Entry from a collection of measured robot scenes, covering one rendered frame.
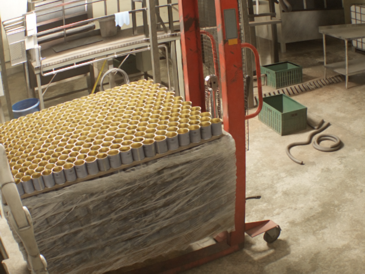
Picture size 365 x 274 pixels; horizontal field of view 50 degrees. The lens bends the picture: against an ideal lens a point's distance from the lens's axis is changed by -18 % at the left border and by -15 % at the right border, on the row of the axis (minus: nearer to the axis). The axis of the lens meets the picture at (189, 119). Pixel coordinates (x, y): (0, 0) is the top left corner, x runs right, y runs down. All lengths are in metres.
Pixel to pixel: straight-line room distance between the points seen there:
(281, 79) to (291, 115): 1.71
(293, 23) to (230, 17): 6.59
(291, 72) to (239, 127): 4.24
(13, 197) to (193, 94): 1.98
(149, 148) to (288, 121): 3.11
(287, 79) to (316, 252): 4.14
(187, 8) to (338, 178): 2.33
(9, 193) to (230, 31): 1.68
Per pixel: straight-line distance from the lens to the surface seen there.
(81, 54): 5.44
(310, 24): 9.63
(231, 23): 2.70
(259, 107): 2.96
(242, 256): 3.42
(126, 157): 2.40
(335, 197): 4.13
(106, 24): 6.27
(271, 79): 6.96
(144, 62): 6.23
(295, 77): 7.16
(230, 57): 2.73
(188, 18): 3.19
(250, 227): 3.38
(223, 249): 3.36
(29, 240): 1.80
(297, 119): 5.41
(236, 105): 2.84
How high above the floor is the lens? 2.21
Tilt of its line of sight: 22 degrees down
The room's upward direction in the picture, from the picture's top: 5 degrees counter-clockwise
